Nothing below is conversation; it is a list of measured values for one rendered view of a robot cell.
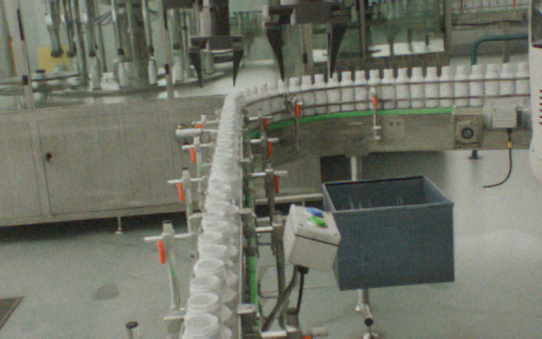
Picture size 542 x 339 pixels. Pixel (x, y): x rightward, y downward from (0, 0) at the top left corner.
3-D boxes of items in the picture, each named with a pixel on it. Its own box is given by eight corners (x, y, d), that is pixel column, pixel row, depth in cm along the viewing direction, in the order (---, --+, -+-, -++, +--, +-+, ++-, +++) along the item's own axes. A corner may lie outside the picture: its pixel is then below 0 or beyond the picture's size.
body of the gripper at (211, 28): (190, 45, 146) (188, 7, 145) (242, 43, 147) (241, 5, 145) (188, 47, 140) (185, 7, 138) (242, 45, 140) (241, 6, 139)
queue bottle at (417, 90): (413, 105, 320) (412, 67, 317) (426, 105, 318) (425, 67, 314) (408, 107, 315) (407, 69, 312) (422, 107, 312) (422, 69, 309)
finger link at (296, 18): (350, 79, 95) (347, 5, 93) (294, 83, 95) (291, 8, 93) (343, 74, 102) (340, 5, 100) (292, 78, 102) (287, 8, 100)
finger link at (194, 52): (191, 86, 148) (189, 39, 146) (227, 85, 148) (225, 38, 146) (189, 89, 142) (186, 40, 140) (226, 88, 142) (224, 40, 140)
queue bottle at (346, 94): (358, 109, 322) (356, 72, 319) (349, 111, 318) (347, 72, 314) (346, 108, 326) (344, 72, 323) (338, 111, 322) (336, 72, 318)
